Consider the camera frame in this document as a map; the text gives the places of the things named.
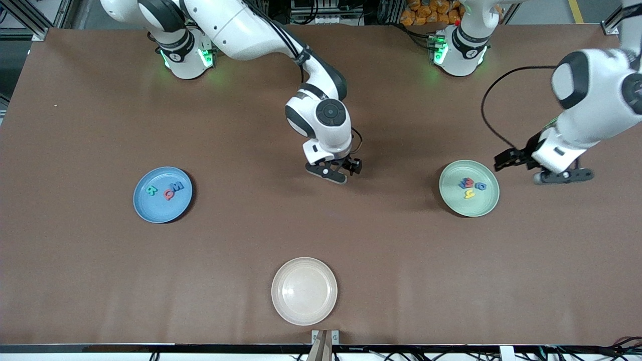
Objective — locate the green-lit left base box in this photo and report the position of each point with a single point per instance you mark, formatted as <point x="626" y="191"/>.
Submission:
<point x="440" y="50"/>

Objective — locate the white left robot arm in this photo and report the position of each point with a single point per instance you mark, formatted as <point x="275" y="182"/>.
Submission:
<point x="592" y="100"/>

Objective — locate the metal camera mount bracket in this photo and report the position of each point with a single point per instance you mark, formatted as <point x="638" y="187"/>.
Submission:
<point x="316" y="335"/>

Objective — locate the teal foam uppercase R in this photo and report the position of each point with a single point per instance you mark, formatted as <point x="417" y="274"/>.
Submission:
<point x="150" y="191"/>

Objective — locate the green plate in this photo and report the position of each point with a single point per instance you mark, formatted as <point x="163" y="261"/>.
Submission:
<point x="476" y="205"/>

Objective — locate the yellow foam lowercase h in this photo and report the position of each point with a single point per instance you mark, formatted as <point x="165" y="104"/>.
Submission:
<point x="470" y="195"/>

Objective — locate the green-lit right base box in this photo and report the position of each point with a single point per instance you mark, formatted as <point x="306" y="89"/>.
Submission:
<point x="208" y="56"/>

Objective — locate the red foam uppercase Q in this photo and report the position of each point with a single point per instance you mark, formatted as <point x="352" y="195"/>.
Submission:
<point x="168" y="194"/>

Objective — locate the aluminium frame profile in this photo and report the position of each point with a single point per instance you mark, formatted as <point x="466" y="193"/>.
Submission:
<point x="609" y="27"/>
<point x="40" y="30"/>

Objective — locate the blue foam uppercase W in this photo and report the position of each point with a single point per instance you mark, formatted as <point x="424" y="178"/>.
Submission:
<point x="178" y="187"/>

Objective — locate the blue plate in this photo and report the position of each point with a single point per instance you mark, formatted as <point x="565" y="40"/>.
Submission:
<point x="160" y="210"/>

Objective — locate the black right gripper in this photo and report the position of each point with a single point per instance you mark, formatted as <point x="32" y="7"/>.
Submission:
<point x="347" y="163"/>

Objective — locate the beige plate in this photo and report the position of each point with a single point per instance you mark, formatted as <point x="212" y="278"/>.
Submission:
<point x="304" y="291"/>

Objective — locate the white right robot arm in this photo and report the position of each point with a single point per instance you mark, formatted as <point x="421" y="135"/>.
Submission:
<point x="241" y="30"/>

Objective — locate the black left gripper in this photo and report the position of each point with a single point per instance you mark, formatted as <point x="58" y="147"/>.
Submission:
<point x="527" y="151"/>

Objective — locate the green-lit base box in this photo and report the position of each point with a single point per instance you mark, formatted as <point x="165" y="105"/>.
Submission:
<point x="208" y="56"/>
<point x="440" y="50"/>

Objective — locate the orange objects pile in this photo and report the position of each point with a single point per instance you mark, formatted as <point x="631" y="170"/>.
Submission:
<point x="416" y="15"/>

